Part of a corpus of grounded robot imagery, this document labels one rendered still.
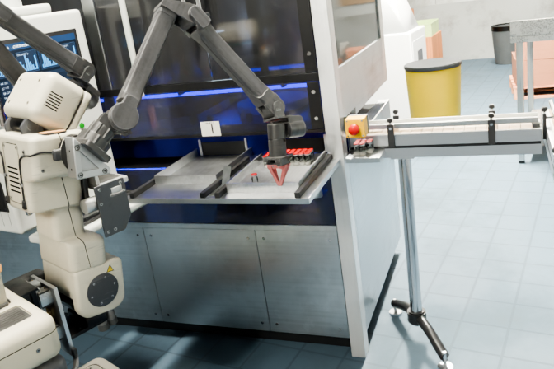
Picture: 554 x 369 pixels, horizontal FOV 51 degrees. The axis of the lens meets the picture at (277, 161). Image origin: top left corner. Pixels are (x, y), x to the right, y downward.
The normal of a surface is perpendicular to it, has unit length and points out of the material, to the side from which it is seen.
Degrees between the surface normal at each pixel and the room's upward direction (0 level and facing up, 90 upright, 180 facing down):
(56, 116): 90
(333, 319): 90
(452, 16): 90
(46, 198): 90
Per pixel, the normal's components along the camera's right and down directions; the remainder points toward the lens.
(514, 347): -0.14, -0.95
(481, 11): -0.47, 0.32
